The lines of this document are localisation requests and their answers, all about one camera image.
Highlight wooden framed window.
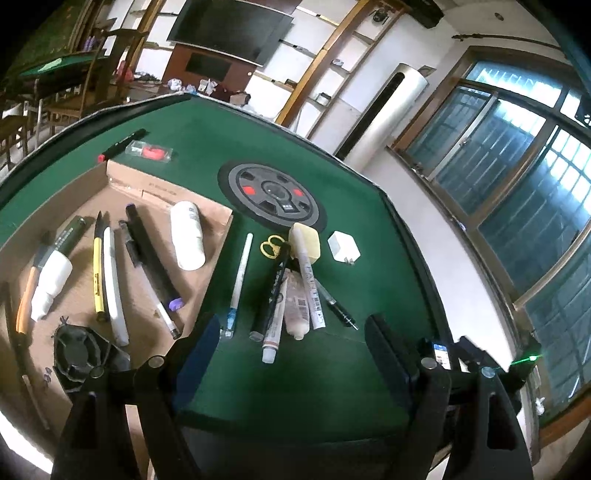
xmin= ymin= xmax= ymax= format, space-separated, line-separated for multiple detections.
xmin=390 ymin=45 xmax=591 ymax=418

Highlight green mahjong table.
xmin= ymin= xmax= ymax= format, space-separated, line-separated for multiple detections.
xmin=10 ymin=54 xmax=100 ymax=94

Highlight grey pen clear tip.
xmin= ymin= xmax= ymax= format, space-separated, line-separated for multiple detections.
xmin=119 ymin=220 xmax=182 ymax=340

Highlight white charger adapter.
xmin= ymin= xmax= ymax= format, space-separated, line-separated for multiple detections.
xmin=327 ymin=230 xmax=361 ymax=267

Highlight yellow black pen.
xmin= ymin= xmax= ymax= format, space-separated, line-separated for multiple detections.
xmin=92 ymin=211 xmax=112 ymax=324

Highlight white squeeze bottle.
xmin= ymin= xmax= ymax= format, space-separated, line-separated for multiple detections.
xmin=30 ymin=250 xmax=74 ymax=322

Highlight shallow cardboard box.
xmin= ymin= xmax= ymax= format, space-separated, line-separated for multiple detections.
xmin=0 ymin=159 xmax=234 ymax=480

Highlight olive green marker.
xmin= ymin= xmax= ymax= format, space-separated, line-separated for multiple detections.
xmin=43 ymin=215 xmax=89 ymax=260

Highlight black cooling fan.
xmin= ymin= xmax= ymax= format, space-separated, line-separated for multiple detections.
xmin=51 ymin=322 xmax=131 ymax=394

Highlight long white stick pen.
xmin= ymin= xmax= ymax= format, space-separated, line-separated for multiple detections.
xmin=102 ymin=226 xmax=130 ymax=346

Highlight white pen blue cap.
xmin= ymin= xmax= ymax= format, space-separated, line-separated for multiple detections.
xmin=220 ymin=233 xmax=255 ymax=340

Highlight round table control panel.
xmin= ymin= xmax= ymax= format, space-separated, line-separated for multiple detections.
xmin=216 ymin=160 xmax=328 ymax=232

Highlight silver air conditioner tower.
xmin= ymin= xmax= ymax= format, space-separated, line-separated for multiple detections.
xmin=334 ymin=63 xmax=429 ymax=160

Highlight yellow scissors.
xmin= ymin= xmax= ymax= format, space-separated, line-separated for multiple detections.
xmin=259 ymin=234 xmax=286 ymax=258

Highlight wooden television cabinet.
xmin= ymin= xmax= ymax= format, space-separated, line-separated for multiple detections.
xmin=161 ymin=41 xmax=257 ymax=100

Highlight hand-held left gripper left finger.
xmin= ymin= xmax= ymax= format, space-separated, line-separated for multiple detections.
xmin=50 ymin=313 xmax=221 ymax=480

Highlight black television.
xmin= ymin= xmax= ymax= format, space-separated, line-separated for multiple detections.
xmin=165 ymin=0 xmax=295 ymax=68

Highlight red item in clear packet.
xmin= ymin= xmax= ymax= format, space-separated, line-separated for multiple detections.
xmin=124 ymin=140 xmax=174 ymax=162

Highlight black marker red end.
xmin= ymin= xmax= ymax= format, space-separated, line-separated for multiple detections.
xmin=96 ymin=128 xmax=148 ymax=162

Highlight dark wooden chair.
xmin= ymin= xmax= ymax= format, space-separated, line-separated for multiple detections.
xmin=45 ymin=27 xmax=140 ymax=121

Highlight translucent tube with barcode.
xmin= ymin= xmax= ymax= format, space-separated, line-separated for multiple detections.
xmin=282 ymin=270 xmax=311 ymax=341

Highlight black ballpoint pen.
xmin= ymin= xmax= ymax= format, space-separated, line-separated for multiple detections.
xmin=313 ymin=279 xmax=360 ymax=331

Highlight white plastic bottle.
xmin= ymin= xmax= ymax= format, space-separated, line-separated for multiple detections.
xmin=169 ymin=201 xmax=206 ymax=271

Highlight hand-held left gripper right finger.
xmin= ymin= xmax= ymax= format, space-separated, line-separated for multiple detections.
xmin=365 ymin=313 xmax=535 ymax=480

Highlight pale yellow sponge block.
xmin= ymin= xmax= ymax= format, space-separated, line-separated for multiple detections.
xmin=288 ymin=222 xmax=322 ymax=265

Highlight white printed marker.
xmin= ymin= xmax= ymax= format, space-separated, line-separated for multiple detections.
xmin=295 ymin=226 xmax=327 ymax=331

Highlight long black pen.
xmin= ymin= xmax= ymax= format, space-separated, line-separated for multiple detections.
xmin=125 ymin=203 xmax=179 ymax=320

